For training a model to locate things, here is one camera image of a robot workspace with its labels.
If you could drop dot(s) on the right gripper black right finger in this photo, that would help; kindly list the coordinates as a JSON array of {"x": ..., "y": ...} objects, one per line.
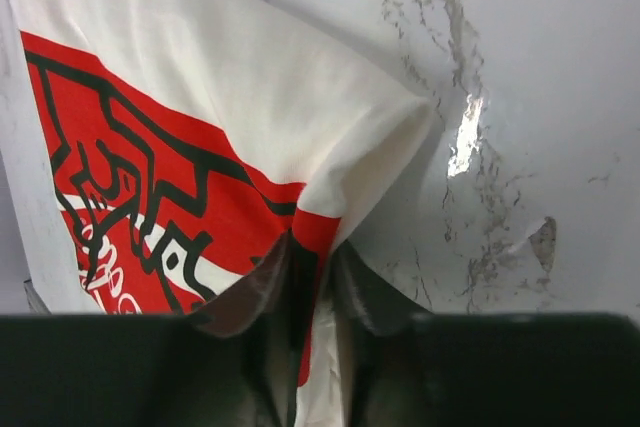
[{"x": 380, "y": 373}]

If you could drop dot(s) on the white coca-cola t-shirt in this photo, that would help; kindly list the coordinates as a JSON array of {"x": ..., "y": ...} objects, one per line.
[{"x": 184, "y": 137}]

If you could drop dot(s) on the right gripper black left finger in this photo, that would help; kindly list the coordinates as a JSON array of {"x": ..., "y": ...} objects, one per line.
[{"x": 258, "y": 311}]

